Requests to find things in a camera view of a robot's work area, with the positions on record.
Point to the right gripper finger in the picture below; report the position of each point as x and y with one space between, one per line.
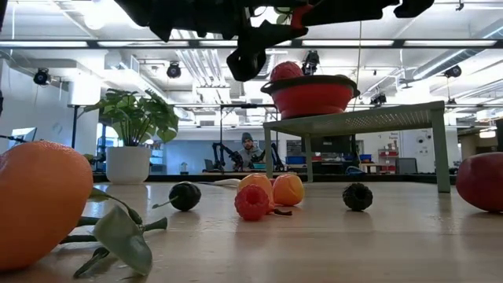
346 15

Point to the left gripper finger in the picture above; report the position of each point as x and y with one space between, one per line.
247 59

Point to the red colander with grey rim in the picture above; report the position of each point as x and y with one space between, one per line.
310 98

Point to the black cherry with stem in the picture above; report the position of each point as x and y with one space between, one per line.
186 195

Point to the black background robot arm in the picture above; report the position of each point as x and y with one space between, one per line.
277 157
224 155

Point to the black ceiling spotlight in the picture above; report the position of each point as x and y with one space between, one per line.
41 76
310 63
378 99
453 71
173 70

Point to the person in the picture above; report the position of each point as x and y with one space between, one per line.
248 153

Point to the green perforated metal shelf riser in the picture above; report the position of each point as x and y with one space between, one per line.
353 116

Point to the blue storage bin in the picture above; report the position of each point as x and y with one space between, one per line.
295 159

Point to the orange apricot with stem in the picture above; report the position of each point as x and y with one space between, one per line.
257 180

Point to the small orange apricot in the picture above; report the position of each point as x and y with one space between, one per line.
288 190

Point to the red raspberry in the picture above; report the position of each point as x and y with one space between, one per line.
251 202

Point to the red storage shelf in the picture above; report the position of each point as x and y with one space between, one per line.
388 159

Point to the black vertical pole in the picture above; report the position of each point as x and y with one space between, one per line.
74 129

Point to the green plant in white pot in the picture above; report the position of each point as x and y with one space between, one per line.
127 165

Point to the grey box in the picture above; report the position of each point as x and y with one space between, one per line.
406 166

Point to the blackberry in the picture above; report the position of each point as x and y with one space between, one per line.
357 196

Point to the red nectarine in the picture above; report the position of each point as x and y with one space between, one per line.
481 182

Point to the computer monitor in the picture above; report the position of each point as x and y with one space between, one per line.
23 134

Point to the orange tangerine with leaves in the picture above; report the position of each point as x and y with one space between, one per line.
39 196

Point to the black overhead frame bar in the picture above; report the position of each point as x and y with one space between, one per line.
399 43

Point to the black background rig frame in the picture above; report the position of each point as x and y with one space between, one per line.
247 106

